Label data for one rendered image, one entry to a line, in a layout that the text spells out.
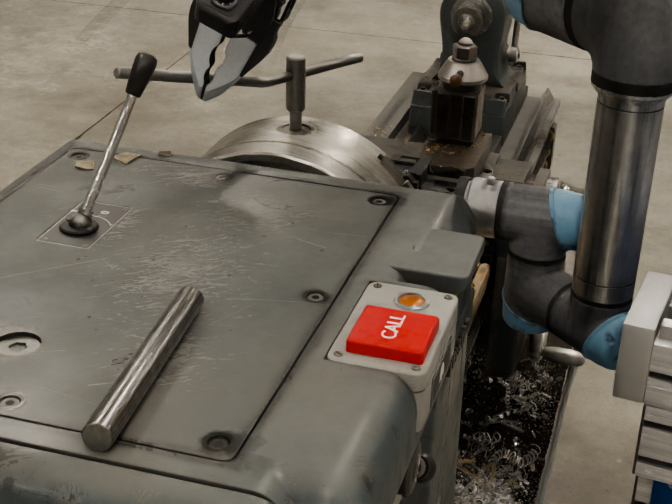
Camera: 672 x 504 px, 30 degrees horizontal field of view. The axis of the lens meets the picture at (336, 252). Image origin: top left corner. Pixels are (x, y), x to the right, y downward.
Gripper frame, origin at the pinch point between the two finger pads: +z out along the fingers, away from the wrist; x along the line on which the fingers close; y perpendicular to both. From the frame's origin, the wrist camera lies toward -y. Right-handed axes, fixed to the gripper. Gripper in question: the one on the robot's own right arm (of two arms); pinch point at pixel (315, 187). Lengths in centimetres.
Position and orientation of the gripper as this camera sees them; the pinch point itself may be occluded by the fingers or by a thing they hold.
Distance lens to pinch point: 166.6
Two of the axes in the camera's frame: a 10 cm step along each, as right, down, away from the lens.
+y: 3.0, -4.1, 8.6
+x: 0.4, -9.0, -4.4
